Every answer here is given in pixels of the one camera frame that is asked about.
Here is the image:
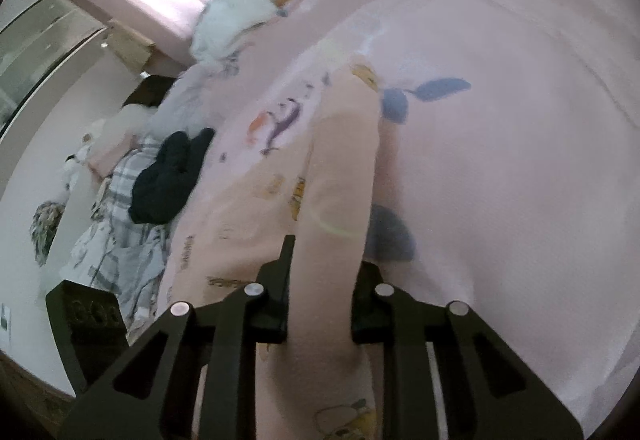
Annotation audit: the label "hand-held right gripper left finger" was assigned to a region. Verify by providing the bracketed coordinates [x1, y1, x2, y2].
[59, 234, 297, 440]

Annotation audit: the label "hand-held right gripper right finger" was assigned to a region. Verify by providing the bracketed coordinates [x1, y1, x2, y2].
[351, 261, 585, 440]

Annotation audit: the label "pink bear-print pants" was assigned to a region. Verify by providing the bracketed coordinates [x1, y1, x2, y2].
[157, 65, 387, 440]

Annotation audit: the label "plaid bedding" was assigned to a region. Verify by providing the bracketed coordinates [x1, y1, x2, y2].
[70, 85, 232, 347]

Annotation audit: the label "patterned bag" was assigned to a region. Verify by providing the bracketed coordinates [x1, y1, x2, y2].
[29, 201, 64, 267]

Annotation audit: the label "black cloth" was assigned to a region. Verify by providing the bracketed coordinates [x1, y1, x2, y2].
[128, 127, 216, 225]

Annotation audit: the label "white plush toys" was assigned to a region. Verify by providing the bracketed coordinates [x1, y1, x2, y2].
[62, 104, 153, 193]

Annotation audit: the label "pink animal-print blanket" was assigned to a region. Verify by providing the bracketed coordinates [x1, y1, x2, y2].
[165, 0, 640, 440]

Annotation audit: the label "dark cushion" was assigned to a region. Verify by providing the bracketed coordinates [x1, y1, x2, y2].
[122, 74, 179, 114]

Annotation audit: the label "glass-door cabinet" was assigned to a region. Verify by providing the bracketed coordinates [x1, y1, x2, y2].
[0, 0, 109, 142]

